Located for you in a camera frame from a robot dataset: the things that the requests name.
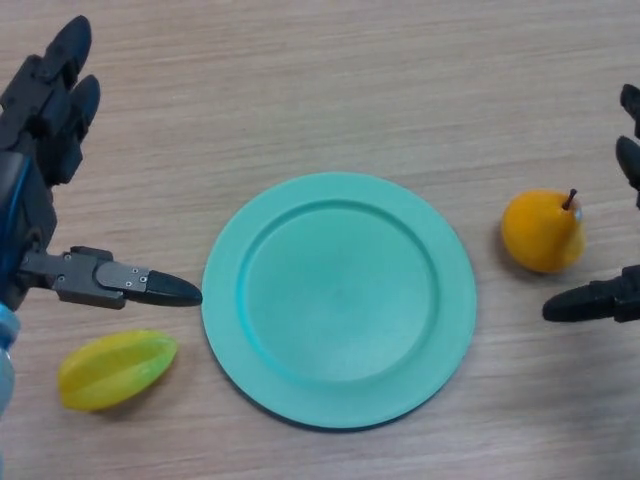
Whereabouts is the green round plate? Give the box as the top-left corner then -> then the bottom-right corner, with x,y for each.
202,172 -> 478,430

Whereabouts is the yellow orange pear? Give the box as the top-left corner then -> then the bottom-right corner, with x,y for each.
501,188 -> 587,274

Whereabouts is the yellow green starfruit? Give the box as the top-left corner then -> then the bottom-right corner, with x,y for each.
57,328 -> 180,413

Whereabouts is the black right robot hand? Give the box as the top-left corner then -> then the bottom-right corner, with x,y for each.
542,83 -> 640,324

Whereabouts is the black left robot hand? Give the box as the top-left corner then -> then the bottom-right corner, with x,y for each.
0,14 -> 204,321

